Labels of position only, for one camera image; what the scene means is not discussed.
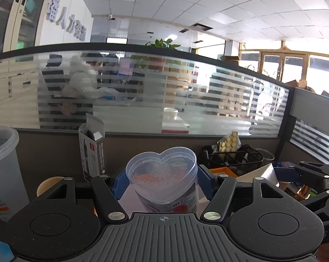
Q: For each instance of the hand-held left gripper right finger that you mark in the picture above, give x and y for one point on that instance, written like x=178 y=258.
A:
x=205 y=180

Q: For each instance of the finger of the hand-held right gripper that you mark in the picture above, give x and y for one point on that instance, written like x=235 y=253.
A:
x=285 y=173
x=315 y=200

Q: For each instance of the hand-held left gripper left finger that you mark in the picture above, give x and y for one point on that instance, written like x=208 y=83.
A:
x=118 y=183

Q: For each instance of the orange cardboard box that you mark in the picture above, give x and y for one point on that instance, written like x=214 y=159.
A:
x=221 y=171

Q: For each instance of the clear heart-shaped plastic container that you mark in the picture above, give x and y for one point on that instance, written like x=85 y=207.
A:
x=164 y=180

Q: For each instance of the small clear plastic cup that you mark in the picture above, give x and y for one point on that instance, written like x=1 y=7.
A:
x=266 y=155

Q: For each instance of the black mesh desk organizer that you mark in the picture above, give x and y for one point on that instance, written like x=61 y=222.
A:
x=232 y=159

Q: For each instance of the small grey open carton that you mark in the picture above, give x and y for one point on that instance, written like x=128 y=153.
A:
x=95 y=155

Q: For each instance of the yellow blister pack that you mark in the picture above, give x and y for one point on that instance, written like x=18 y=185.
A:
x=229 y=143

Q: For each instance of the brown paper cup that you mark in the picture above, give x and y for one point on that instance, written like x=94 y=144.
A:
x=48 y=185

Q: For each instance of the clear plastic cup green logo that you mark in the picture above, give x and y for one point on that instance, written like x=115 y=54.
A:
x=3 y=174

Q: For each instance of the green potted plant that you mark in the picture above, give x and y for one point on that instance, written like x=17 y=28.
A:
x=161 y=43

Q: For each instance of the beige glass-door cabinet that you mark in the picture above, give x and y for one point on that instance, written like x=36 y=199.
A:
x=20 y=13

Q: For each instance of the grey wall lettering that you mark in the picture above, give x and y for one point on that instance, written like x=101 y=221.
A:
x=69 y=19

